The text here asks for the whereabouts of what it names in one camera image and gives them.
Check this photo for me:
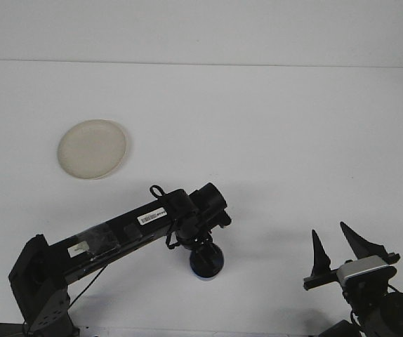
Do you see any pale blue cup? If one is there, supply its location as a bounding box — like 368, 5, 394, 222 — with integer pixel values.
189, 243, 225, 282

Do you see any pale round plate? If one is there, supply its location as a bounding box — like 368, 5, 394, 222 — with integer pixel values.
56, 119, 131, 180

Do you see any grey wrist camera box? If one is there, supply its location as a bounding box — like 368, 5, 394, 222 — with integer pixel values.
336, 255, 394, 282

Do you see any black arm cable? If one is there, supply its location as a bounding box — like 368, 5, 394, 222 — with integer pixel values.
149, 185, 180, 251

